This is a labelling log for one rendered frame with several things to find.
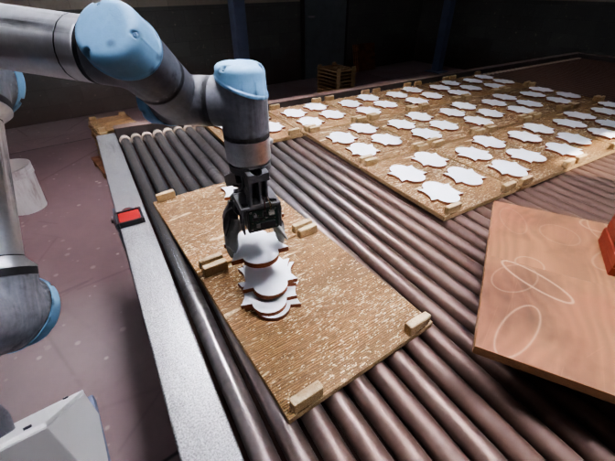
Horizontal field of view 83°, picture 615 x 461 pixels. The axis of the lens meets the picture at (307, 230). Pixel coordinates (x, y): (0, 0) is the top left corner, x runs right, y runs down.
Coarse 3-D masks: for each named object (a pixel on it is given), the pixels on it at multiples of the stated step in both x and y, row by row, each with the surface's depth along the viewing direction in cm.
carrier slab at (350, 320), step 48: (288, 240) 95; (240, 288) 80; (336, 288) 80; (384, 288) 80; (240, 336) 69; (288, 336) 69; (336, 336) 69; (384, 336) 69; (288, 384) 61; (336, 384) 61
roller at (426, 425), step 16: (176, 128) 173; (192, 144) 156; (208, 160) 142; (384, 368) 65; (384, 384) 63; (400, 384) 62; (400, 400) 60; (416, 400) 60; (400, 416) 60; (416, 416) 58; (416, 432) 57; (432, 432) 56; (432, 448) 55; (448, 448) 54
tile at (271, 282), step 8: (272, 264) 79; (280, 264) 79; (240, 272) 78; (248, 272) 77; (256, 272) 77; (264, 272) 77; (272, 272) 77; (280, 272) 77; (288, 272) 77; (248, 280) 75; (256, 280) 75; (264, 280) 75; (272, 280) 75; (280, 280) 75; (288, 280) 75; (296, 280) 76; (248, 288) 73; (256, 288) 73; (264, 288) 73; (272, 288) 73; (280, 288) 73; (264, 296) 72; (272, 296) 72
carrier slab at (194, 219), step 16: (192, 192) 116; (208, 192) 116; (160, 208) 108; (176, 208) 108; (192, 208) 108; (208, 208) 108; (224, 208) 108; (288, 208) 108; (176, 224) 101; (192, 224) 101; (208, 224) 101; (288, 224) 101; (176, 240) 95; (192, 240) 95; (208, 240) 95; (224, 240) 95; (192, 256) 89; (224, 256) 89
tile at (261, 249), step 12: (240, 240) 74; (252, 240) 74; (264, 240) 74; (276, 240) 74; (240, 252) 70; (252, 252) 70; (264, 252) 70; (276, 252) 70; (252, 264) 67; (264, 264) 67
